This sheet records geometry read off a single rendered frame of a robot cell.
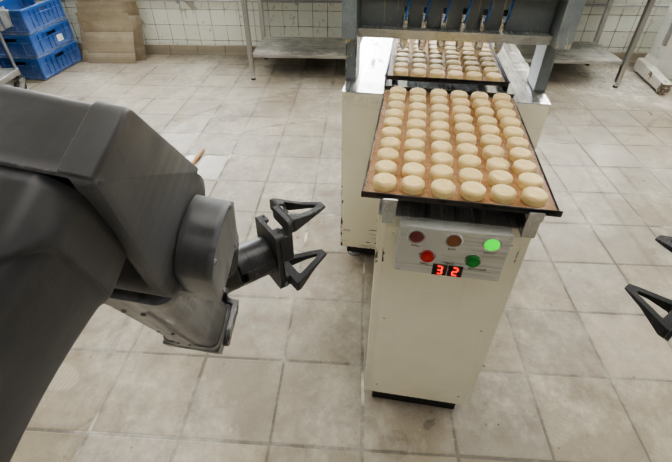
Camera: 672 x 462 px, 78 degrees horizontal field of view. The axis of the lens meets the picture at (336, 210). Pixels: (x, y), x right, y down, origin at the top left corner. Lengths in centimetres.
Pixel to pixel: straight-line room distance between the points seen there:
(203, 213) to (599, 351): 187
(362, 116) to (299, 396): 103
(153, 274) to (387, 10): 143
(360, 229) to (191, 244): 171
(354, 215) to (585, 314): 106
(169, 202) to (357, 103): 142
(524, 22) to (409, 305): 98
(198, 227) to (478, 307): 101
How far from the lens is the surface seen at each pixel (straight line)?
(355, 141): 163
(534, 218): 92
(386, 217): 90
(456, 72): 154
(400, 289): 110
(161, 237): 16
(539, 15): 160
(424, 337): 125
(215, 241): 18
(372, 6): 155
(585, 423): 177
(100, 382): 184
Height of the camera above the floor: 142
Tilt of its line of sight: 38 degrees down
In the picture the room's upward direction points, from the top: straight up
